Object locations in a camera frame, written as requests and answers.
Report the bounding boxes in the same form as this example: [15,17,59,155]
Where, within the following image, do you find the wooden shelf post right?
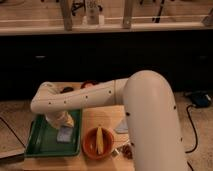
[122,0,133,29]

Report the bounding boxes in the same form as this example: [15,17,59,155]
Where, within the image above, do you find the white bottle on shelf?
[83,0,100,25]

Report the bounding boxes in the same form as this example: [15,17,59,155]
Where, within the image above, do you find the brown wrapped snack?
[112,144,133,159]

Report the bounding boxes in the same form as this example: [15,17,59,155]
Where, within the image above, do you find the wooden shelf post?
[122,0,133,29]
[59,0,72,31]

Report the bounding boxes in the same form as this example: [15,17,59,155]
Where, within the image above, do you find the yellow corn cob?
[96,126,104,155]

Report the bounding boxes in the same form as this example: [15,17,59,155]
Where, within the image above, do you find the light blue sponge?
[57,126,74,143]

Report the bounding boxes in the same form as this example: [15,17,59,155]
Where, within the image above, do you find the wooden shelf post left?
[59,0,72,31]

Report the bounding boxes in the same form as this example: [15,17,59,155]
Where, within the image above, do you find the grey blue cloth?
[114,119,128,134]

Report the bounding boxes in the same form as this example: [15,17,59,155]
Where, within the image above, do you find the wooden board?
[22,106,134,171]

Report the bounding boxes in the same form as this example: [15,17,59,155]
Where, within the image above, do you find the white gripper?
[45,111,74,129]

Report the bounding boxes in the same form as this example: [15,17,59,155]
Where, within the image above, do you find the dark bowl with orange food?
[80,80,98,89]

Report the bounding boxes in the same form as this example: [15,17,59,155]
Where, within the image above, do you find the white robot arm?
[31,70,188,171]

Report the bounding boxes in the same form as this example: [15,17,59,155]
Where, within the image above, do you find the black cable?
[184,103,200,154]
[0,116,27,149]

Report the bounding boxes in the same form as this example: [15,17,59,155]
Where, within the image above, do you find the black cable right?
[184,103,200,154]

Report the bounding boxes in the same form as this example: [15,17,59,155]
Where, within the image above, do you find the green plastic tray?
[25,110,82,158]

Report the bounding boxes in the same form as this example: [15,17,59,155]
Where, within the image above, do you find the blue black device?
[186,92,212,108]

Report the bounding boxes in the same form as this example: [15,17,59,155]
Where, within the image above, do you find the black cable left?
[0,116,27,149]

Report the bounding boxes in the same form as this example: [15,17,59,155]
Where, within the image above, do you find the dark metal cup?
[60,87,74,93]

